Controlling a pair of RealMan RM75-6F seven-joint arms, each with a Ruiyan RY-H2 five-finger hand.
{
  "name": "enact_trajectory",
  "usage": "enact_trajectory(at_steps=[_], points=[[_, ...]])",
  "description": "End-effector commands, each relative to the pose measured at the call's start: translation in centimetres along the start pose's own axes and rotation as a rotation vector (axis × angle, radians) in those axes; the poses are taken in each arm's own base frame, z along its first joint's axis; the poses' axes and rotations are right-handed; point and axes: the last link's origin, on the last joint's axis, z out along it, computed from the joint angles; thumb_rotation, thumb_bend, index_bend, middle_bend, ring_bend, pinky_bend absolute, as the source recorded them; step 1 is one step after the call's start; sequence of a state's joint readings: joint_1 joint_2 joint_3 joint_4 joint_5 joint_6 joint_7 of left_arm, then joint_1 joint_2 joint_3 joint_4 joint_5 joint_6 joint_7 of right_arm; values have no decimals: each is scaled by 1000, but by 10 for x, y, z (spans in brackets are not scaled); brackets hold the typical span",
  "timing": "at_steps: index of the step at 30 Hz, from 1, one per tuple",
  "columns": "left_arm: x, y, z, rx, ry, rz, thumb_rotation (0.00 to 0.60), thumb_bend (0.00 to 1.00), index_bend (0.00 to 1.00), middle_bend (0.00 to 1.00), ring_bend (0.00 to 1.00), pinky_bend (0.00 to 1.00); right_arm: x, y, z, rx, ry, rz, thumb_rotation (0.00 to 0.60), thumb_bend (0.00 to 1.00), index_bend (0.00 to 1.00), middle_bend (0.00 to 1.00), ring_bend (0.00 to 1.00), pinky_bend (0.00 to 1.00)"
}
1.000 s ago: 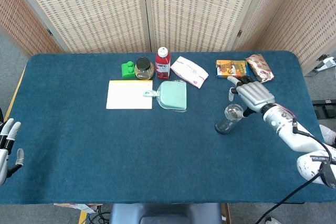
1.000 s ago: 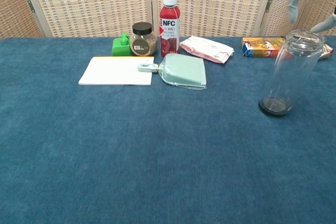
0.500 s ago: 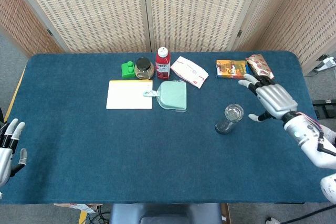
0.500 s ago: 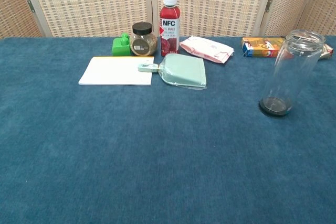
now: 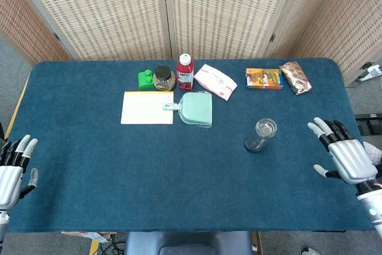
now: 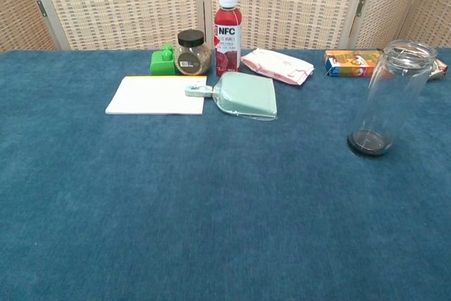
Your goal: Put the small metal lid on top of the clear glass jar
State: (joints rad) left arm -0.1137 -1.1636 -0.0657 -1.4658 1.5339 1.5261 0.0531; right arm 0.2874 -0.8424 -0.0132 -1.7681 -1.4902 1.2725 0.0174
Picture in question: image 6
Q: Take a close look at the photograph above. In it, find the clear glass jar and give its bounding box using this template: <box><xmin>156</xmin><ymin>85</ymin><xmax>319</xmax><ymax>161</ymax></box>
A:
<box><xmin>347</xmin><ymin>39</ymin><xmax>438</xmax><ymax>157</ymax></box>

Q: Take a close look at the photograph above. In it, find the mint green dustpan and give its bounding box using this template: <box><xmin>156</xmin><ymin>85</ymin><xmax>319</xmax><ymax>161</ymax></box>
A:
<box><xmin>185</xmin><ymin>70</ymin><xmax>279</xmax><ymax>121</ymax></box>

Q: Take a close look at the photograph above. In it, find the blue table cloth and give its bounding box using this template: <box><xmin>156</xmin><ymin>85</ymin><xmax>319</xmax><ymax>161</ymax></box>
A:
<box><xmin>0</xmin><ymin>48</ymin><xmax>451</xmax><ymax>301</ymax></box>

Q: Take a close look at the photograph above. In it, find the white notepad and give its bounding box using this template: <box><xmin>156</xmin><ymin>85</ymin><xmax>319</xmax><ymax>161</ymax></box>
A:
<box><xmin>104</xmin><ymin>75</ymin><xmax>209</xmax><ymax>116</ymax></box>

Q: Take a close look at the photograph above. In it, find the round jar black lid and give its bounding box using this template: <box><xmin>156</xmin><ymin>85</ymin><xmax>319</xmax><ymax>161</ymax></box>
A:
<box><xmin>173</xmin><ymin>29</ymin><xmax>213</xmax><ymax>77</ymax></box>

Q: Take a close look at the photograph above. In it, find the pink wet wipes pack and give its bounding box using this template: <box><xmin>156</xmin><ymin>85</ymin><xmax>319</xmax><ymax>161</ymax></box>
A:
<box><xmin>240</xmin><ymin>47</ymin><xmax>315</xmax><ymax>86</ymax></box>

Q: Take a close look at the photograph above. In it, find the red NFC juice bottle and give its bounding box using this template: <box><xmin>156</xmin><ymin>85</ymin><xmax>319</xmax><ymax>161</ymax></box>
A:
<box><xmin>214</xmin><ymin>0</ymin><xmax>243</xmax><ymax>77</ymax></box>

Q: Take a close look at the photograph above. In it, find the green plastic block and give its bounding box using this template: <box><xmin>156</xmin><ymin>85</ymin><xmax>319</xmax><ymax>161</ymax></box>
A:
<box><xmin>149</xmin><ymin>44</ymin><xmax>177</xmax><ymax>77</ymax></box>

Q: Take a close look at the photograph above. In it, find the orange drink carton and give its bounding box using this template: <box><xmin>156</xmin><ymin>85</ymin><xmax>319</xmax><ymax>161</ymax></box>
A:
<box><xmin>323</xmin><ymin>49</ymin><xmax>385</xmax><ymax>78</ymax></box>

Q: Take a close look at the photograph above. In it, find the woven bamboo screen panel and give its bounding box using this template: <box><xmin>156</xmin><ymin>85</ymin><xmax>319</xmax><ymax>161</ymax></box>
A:
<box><xmin>347</xmin><ymin>0</ymin><xmax>435</xmax><ymax>49</ymax></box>
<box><xmin>201</xmin><ymin>0</ymin><xmax>373</xmax><ymax>50</ymax></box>
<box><xmin>20</xmin><ymin>0</ymin><xmax>206</xmax><ymax>51</ymax></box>
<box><xmin>397</xmin><ymin>0</ymin><xmax>451</xmax><ymax>50</ymax></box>
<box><xmin>0</xmin><ymin>0</ymin><xmax>59</xmax><ymax>54</ymax></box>

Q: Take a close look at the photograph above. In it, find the silver red snack packet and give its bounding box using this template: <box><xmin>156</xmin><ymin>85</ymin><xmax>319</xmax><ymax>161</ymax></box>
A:
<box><xmin>428</xmin><ymin>58</ymin><xmax>450</xmax><ymax>82</ymax></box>

